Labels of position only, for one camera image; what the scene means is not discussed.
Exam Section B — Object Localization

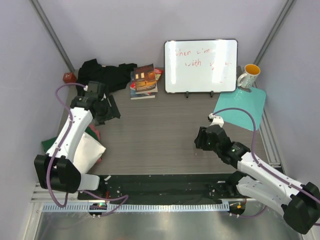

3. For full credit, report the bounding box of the dark cover paperback book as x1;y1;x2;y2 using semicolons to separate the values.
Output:
133;64;158;94

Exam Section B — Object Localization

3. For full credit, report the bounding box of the red cover book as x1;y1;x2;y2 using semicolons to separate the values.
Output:
130;68;164;100

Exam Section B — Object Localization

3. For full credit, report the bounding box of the white dry-erase board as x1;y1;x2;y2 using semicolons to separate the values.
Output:
164;39;238;94

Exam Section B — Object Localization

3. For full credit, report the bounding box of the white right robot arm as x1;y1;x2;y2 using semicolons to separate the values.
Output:
194;124;320;235

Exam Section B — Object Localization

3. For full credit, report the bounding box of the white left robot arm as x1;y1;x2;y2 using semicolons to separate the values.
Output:
34;81;121;200

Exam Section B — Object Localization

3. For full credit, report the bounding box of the pink t shirt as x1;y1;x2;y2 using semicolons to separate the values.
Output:
85;124;106;163

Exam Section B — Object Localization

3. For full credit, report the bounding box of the black t shirt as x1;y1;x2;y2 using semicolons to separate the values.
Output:
76;59;138;95

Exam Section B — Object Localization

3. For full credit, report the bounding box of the white folded t shirt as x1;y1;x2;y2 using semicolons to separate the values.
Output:
73;132;106;174

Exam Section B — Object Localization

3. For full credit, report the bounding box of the small red cube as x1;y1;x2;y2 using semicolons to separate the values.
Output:
62;72;77;84

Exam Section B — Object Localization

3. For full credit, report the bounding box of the teal cutting mat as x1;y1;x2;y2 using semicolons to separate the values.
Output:
214;87;266;131

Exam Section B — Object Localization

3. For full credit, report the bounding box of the green t shirt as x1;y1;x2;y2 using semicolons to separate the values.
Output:
41;137;57;153

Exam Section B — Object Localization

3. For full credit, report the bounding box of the white mug yellow inside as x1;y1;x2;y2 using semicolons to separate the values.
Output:
237;64;261;89

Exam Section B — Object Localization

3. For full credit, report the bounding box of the aluminium frame rail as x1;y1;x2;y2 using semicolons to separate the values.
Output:
259;110;282;167

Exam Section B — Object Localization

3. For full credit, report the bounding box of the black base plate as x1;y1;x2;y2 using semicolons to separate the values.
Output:
93;173;243;205

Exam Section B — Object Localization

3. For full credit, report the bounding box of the white perforated cable rail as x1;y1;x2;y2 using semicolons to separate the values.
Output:
42;201;230;213

